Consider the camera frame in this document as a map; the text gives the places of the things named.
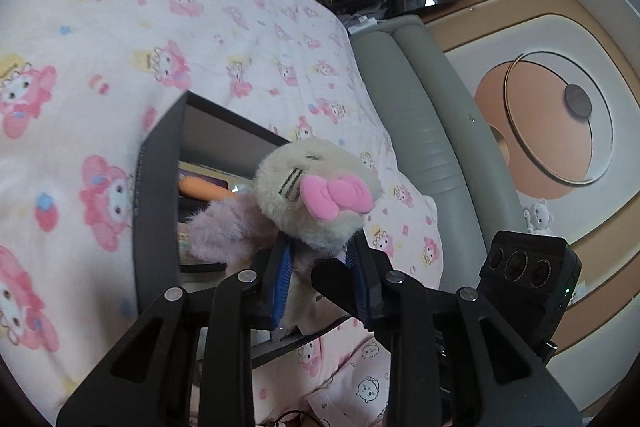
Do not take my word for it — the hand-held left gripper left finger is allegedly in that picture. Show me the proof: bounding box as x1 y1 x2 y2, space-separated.
56 234 296 427

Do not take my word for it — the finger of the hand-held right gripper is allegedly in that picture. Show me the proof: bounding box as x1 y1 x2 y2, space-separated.
311 259 362 323

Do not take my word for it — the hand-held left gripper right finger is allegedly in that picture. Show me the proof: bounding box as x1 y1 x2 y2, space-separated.
345 239 583 427

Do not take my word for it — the beige plush with pink bow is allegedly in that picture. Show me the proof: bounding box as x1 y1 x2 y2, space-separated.
187 138 383 333

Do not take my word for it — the black cardboard box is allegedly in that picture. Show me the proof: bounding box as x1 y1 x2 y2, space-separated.
132 91 361 370

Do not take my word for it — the small white teddy bear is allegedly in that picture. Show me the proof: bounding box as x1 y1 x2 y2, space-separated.
524 201 555 235

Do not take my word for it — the purple book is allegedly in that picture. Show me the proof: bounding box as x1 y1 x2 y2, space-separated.
179 162 232 188

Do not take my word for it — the orange cylindrical object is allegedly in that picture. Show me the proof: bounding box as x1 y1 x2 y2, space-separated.
179 177 233 202

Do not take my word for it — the grey padded headboard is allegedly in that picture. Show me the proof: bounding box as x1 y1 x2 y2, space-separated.
347 14 526 293

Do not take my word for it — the pink printed blanket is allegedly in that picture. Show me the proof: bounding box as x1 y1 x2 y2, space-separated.
0 0 441 427

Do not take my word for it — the round ring ceiling light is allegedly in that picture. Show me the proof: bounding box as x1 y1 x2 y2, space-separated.
504 52 613 185

